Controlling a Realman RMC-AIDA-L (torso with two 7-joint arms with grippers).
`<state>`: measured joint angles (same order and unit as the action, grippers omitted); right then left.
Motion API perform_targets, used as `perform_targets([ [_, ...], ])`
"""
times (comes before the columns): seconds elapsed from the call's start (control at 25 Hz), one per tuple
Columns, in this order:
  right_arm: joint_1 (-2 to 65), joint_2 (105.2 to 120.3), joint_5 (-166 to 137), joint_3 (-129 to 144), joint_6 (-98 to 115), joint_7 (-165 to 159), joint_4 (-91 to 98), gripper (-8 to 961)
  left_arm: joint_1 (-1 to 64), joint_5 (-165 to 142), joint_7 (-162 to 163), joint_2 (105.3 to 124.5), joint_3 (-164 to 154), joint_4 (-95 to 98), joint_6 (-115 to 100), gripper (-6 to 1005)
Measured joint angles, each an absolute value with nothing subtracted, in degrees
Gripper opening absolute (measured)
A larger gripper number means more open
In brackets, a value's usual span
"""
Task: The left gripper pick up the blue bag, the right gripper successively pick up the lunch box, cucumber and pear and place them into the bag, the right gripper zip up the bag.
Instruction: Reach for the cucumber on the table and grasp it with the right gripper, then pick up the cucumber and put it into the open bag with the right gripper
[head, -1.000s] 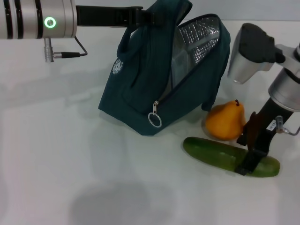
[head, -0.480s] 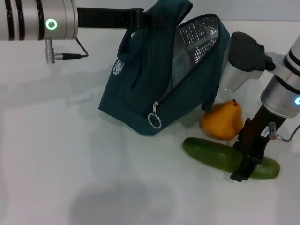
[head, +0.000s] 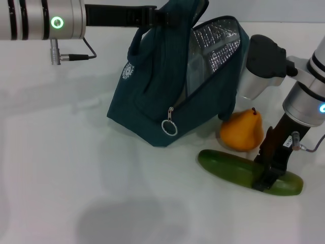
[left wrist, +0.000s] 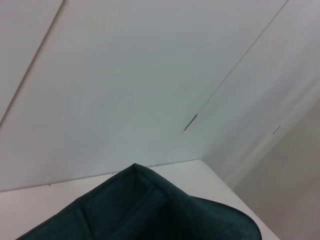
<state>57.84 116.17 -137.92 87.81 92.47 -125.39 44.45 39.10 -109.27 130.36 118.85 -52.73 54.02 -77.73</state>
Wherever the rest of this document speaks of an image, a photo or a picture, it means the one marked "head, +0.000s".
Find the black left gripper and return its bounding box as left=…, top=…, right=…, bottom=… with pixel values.
left=84, top=4, right=193, bottom=28

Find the left arm cable with plug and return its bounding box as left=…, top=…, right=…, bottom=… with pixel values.
left=49, top=38, right=98, bottom=66

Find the arm cable with plug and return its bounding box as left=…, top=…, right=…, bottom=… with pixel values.
left=291, top=131, right=325, bottom=153
left=49, top=38, right=98, bottom=66

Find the orange yellow pear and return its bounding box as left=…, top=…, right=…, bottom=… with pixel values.
left=219, top=107, right=265, bottom=152

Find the teal insulated lunch bag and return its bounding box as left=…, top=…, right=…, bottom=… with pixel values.
left=106, top=0, right=251, bottom=147

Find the right arm cable with plug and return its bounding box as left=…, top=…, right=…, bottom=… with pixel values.
left=291, top=131, right=325, bottom=153

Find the clear container with blue-rimmed lid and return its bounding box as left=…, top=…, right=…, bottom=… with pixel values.
left=187, top=55, right=208, bottom=95

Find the green cucumber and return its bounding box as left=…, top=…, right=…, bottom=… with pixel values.
left=198, top=149, right=304, bottom=196

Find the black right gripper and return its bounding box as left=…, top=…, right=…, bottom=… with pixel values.
left=252, top=114, right=311, bottom=192

